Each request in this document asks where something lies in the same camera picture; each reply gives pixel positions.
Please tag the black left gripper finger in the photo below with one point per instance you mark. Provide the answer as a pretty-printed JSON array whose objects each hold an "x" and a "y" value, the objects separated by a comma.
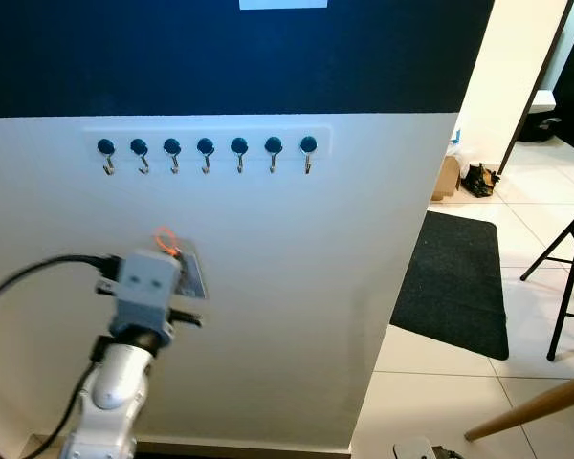
[{"x": 182, "y": 275}]

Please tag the black tool bag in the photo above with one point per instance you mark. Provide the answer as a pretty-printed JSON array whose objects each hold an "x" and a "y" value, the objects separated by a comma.
[{"x": 481, "y": 182}]

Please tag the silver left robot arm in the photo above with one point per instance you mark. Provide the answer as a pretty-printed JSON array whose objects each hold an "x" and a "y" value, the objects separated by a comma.
[{"x": 115, "y": 394}]

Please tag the black knob metal hook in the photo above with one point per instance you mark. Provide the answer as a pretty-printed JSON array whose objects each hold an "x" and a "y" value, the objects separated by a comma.
[
  {"x": 172, "y": 146},
  {"x": 206, "y": 146},
  {"x": 274, "y": 145},
  {"x": 308, "y": 144},
  {"x": 106, "y": 146},
  {"x": 139, "y": 146},
  {"x": 239, "y": 145}
]

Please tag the black floor mat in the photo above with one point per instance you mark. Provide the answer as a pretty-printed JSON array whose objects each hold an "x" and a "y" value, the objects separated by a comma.
[{"x": 454, "y": 287}]

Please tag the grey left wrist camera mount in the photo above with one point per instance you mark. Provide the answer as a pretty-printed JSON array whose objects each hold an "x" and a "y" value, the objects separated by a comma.
[{"x": 143, "y": 287}]

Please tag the round wooden leg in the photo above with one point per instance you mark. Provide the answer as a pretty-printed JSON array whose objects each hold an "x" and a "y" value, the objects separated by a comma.
[{"x": 536, "y": 406}]

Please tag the clear plastic bag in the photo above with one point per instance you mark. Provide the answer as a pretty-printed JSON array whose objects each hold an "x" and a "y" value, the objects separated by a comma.
[{"x": 454, "y": 149}]

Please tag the white paper sheet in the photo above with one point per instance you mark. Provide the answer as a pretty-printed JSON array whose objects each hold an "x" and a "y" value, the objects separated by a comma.
[{"x": 282, "y": 4}]

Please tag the black folding chair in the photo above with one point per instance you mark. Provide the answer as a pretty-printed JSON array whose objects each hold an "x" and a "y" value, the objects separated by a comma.
[{"x": 569, "y": 277}]

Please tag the brown cardboard box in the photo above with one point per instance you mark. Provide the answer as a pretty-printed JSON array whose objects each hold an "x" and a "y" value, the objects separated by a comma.
[{"x": 447, "y": 180}]

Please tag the white plastic device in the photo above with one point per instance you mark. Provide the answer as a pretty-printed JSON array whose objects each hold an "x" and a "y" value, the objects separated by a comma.
[{"x": 416, "y": 449}]

